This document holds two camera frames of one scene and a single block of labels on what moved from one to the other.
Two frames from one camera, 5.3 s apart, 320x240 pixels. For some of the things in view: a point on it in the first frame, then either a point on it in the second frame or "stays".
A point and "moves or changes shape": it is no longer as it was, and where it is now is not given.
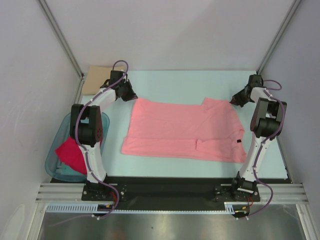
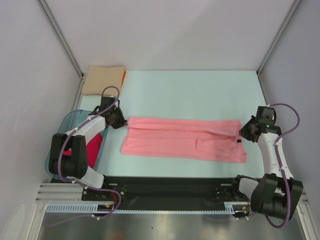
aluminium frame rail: (269, 193) stays
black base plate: (170, 190) stays
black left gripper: (132, 95) → (122, 122)
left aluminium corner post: (59, 33) stays
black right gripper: (236, 99) → (243, 130)
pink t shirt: (184, 128) moves or changes shape
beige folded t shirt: (96, 76) stays
